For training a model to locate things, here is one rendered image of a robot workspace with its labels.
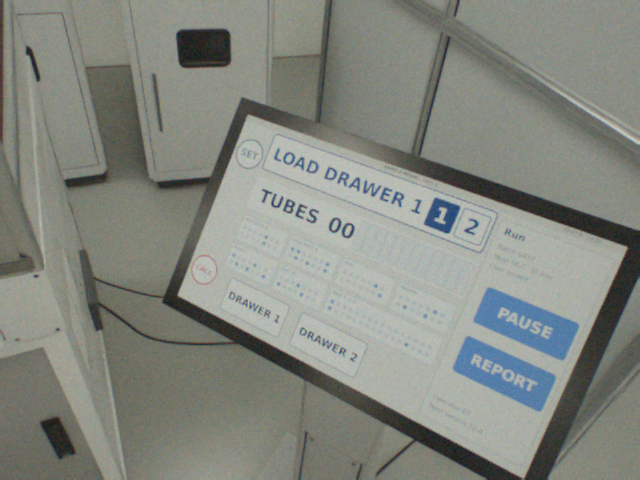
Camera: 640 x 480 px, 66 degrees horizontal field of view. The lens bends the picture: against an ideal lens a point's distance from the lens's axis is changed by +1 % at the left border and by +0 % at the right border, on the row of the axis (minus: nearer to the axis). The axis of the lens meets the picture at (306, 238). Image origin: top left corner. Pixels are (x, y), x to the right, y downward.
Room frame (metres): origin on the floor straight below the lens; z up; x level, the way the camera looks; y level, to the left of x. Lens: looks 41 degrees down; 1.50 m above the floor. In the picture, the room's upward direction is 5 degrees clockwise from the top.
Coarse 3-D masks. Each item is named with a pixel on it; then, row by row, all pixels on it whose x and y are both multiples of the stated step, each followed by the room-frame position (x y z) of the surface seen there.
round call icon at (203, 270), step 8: (200, 256) 0.49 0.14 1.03; (208, 256) 0.49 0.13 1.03; (192, 264) 0.49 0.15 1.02; (200, 264) 0.48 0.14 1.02; (208, 264) 0.48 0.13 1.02; (216, 264) 0.48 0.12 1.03; (192, 272) 0.48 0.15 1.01; (200, 272) 0.47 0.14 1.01; (208, 272) 0.47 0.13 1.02; (216, 272) 0.47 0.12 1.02; (192, 280) 0.47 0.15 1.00; (200, 280) 0.47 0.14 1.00; (208, 280) 0.47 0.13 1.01; (208, 288) 0.46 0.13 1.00
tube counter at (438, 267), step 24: (336, 216) 0.49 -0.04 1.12; (336, 240) 0.47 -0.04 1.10; (360, 240) 0.46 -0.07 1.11; (384, 240) 0.46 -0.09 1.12; (408, 240) 0.45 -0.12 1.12; (384, 264) 0.44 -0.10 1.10; (408, 264) 0.43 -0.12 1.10; (432, 264) 0.43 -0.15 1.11; (456, 264) 0.42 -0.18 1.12; (456, 288) 0.40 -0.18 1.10
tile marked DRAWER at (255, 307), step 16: (240, 288) 0.45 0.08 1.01; (256, 288) 0.44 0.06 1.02; (224, 304) 0.44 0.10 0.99; (240, 304) 0.43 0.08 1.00; (256, 304) 0.43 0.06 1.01; (272, 304) 0.43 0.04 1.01; (288, 304) 0.42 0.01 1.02; (256, 320) 0.42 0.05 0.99; (272, 320) 0.41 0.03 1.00; (272, 336) 0.40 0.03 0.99
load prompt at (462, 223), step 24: (288, 144) 0.57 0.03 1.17; (264, 168) 0.56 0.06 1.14; (288, 168) 0.55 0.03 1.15; (312, 168) 0.54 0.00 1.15; (336, 168) 0.53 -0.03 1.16; (360, 168) 0.53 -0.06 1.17; (336, 192) 0.51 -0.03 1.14; (360, 192) 0.50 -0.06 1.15; (384, 192) 0.50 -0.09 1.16; (408, 192) 0.49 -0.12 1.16; (432, 192) 0.49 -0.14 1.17; (384, 216) 0.48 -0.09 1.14; (408, 216) 0.47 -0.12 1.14; (432, 216) 0.47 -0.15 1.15; (456, 216) 0.46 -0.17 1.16; (480, 216) 0.45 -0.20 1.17; (456, 240) 0.44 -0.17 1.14; (480, 240) 0.44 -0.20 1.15
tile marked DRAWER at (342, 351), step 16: (304, 320) 0.40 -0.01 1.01; (320, 320) 0.40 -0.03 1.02; (304, 336) 0.39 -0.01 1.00; (320, 336) 0.39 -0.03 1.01; (336, 336) 0.38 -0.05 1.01; (352, 336) 0.38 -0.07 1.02; (304, 352) 0.38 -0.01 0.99; (320, 352) 0.37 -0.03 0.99; (336, 352) 0.37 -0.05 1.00; (352, 352) 0.37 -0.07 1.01; (336, 368) 0.36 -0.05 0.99; (352, 368) 0.35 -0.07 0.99
